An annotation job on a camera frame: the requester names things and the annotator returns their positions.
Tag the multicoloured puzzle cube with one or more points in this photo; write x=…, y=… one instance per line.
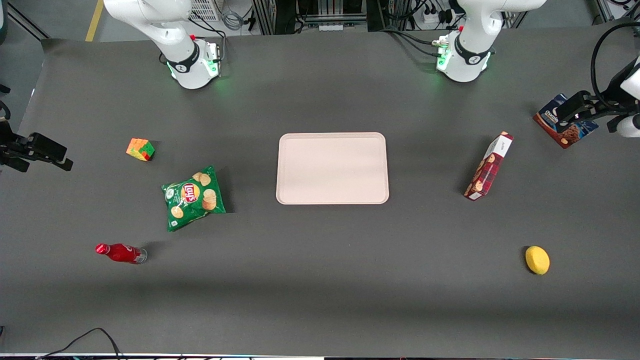
x=140, y=149

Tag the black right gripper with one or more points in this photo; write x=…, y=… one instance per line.
x=11, y=148

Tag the white perforated box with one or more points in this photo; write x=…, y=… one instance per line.
x=204, y=9

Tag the aluminium frame rack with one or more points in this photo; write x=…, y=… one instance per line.
x=310, y=12

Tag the beige plastic tray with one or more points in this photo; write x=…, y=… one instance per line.
x=332, y=168

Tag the yellow lemon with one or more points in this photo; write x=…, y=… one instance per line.
x=537, y=260

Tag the red soda bottle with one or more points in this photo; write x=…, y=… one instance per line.
x=120, y=253

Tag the blue chocolate cookie box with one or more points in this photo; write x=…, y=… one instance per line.
x=575, y=135

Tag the white power strip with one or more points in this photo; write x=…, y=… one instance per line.
x=434, y=18

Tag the red plaid cookie box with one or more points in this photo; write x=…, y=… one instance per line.
x=487, y=170

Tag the green chips bag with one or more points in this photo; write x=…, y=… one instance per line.
x=192, y=197

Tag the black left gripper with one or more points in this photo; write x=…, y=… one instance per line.
x=601, y=105

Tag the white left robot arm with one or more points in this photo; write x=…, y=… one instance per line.
x=472, y=35

